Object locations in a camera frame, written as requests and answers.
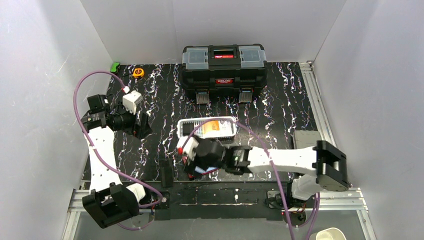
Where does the red leather card holder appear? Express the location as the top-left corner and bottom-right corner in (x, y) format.
(187, 166), (220, 181)

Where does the black VIP card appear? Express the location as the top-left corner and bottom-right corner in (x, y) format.
(159, 159), (174, 188)

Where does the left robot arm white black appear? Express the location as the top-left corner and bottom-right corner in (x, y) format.
(81, 92), (152, 229)

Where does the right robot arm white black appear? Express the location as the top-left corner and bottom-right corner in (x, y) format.
(176, 136), (350, 201)

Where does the white VIP card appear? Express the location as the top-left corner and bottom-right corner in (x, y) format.
(218, 119), (235, 137)

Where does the white plastic basket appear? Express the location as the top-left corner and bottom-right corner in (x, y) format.
(177, 116), (237, 140)

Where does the orange tape measure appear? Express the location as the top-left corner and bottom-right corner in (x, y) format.
(132, 68), (145, 78)

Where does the green small object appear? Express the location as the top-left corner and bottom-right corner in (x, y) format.
(109, 62), (121, 74)

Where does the black plastic toolbox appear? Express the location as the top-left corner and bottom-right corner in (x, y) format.
(179, 43), (268, 104)

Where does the white cup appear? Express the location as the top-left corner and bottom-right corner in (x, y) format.
(308, 227), (346, 240)

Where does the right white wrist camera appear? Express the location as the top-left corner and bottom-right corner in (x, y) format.
(176, 136), (199, 164)

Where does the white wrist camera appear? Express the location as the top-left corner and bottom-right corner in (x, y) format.
(176, 136), (199, 164)
(122, 90), (144, 115)

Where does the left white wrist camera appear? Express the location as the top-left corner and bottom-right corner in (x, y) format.
(122, 90), (144, 115)

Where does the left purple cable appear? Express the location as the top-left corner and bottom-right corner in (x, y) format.
(73, 70), (164, 232)

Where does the purple cable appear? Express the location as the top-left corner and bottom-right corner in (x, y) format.
(73, 70), (164, 232)
(180, 118), (322, 240)

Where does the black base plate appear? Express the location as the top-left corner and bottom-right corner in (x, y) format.
(115, 180), (299, 222)

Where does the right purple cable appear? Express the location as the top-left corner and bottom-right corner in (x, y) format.
(180, 118), (322, 240)

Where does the aluminium rail frame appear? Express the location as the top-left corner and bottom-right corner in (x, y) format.
(61, 61), (377, 240)

